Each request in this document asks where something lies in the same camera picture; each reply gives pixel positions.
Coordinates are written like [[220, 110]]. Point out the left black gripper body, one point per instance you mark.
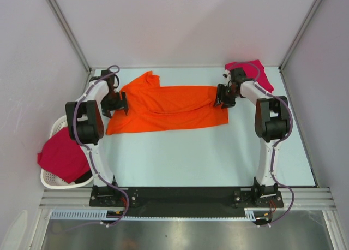
[[112, 101]]

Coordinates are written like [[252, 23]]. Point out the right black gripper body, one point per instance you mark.
[[229, 94]]

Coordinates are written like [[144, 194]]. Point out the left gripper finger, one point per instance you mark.
[[107, 113], [124, 102]]

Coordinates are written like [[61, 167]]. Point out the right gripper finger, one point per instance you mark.
[[218, 97], [226, 105]]

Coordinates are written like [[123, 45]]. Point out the orange t shirt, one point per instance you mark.
[[154, 108]]

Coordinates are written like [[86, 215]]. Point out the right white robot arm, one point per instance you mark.
[[273, 124]]

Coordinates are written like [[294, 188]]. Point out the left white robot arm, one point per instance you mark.
[[86, 128]]

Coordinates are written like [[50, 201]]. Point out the folded magenta t shirt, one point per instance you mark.
[[254, 70]]

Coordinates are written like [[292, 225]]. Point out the magenta t shirt in basket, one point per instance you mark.
[[63, 157]]

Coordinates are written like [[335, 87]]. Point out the black garment in basket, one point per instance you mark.
[[83, 178]]

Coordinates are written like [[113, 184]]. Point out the white plastic laundry basket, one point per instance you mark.
[[52, 181]]

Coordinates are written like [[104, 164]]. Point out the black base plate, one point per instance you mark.
[[183, 202]]

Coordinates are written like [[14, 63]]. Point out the grey slotted cable duct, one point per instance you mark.
[[110, 215]]

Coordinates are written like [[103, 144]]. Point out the aluminium frame rail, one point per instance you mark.
[[304, 199]]

